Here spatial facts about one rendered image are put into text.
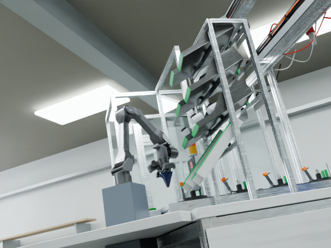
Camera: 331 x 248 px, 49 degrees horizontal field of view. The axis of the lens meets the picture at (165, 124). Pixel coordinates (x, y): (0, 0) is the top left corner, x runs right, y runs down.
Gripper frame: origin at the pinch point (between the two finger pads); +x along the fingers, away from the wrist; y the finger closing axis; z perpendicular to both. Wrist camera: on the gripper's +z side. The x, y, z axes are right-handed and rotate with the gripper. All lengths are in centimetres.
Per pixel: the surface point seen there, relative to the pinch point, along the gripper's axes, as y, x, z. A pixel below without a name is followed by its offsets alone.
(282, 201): 75, 26, -13
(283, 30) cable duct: -20, -103, -113
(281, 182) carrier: 1, 9, -62
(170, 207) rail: 17.0, 15.4, 5.2
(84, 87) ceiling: -265, -190, 14
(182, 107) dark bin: 31.2, -25.5, -4.3
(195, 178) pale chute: 35.4, 7.9, -2.1
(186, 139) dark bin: 32.7, -9.7, -2.7
